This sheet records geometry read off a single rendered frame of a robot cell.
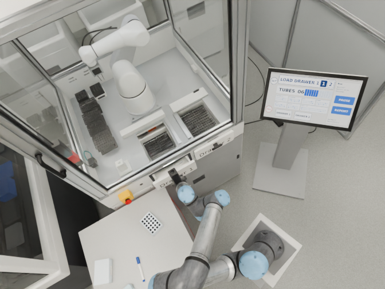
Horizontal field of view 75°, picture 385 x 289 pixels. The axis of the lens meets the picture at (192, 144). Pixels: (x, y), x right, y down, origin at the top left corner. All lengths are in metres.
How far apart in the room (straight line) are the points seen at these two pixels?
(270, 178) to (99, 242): 1.55
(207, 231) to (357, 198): 1.82
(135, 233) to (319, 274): 1.47
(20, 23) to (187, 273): 0.88
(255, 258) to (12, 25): 1.17
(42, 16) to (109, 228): 1.29
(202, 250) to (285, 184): 1.59
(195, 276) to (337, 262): 1.66
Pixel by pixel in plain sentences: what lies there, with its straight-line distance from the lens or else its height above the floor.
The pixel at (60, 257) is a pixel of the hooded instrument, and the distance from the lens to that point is 1.75.
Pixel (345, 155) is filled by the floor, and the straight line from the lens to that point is 2.78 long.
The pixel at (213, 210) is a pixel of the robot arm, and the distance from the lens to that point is 1.11.
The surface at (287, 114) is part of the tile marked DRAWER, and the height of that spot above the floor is 1.00.
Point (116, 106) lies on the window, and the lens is 1.08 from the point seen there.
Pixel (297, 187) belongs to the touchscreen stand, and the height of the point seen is 0.03.
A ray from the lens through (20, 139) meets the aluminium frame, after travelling 1.08.
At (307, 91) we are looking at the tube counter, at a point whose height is 1.12.
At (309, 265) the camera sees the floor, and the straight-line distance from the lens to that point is 2.40.
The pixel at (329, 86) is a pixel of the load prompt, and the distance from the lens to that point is 1.63.
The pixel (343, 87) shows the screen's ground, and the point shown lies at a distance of 1.64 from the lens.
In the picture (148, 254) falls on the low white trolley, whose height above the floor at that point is 0.76.
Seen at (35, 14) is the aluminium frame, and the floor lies 1.98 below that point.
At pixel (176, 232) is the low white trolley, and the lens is 1.61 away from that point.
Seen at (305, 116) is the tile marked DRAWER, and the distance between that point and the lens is 1.65.
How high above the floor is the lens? 2.32
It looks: 60 degrees down
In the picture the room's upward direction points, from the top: 17 degrees counter-clockwise
